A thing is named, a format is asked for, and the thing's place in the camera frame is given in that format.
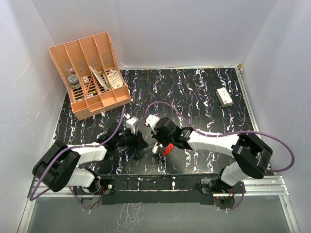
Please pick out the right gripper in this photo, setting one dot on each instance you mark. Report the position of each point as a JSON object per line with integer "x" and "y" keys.
{"x": 156, "y": 135}

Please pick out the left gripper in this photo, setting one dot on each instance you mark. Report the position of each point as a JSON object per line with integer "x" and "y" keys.
{"x": 137, "y": 142}

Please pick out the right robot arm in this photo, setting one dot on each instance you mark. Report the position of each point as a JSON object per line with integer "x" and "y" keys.
{"x": 251, "y": 154}

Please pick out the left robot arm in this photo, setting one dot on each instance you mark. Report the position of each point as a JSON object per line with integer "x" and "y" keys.
{"x": 60, "y": 163}

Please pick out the small white cardboard box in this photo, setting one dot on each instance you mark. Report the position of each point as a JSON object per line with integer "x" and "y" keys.
{"x": 224, "y": 97}

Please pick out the white blister pack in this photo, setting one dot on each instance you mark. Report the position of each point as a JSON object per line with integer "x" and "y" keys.
{"x": 115, "y": 79}

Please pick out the orange pencil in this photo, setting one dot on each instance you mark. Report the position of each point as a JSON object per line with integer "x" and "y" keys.
{"x": 89, "y": 85}

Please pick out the white paper packet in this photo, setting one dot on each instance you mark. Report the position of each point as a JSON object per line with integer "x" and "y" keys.
{"x": 100, "y": 79}

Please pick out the small white card box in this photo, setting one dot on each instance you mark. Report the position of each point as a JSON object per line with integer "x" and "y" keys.
{"x": 85, "y": 79}

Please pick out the orange plastic desk organizer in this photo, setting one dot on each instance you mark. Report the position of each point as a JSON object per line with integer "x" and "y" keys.
{"x": 75, "y": 57}

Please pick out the round grey tin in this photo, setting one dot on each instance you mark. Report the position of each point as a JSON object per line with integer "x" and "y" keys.
{"x": 73, "y": 81}

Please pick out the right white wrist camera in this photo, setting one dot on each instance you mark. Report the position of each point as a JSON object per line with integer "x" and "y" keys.
{"x": 151, "y": 121}

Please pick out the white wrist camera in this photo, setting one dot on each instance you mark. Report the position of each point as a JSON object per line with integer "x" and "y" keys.
{"x": 151, "y": 121}
{"x": 132, "y": 123}

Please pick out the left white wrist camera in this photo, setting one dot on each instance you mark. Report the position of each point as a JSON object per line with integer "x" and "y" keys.
{"x": 132, "y": 123}

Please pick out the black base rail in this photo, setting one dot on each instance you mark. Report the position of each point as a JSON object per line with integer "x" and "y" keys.
{"x": 158, "y": 188}

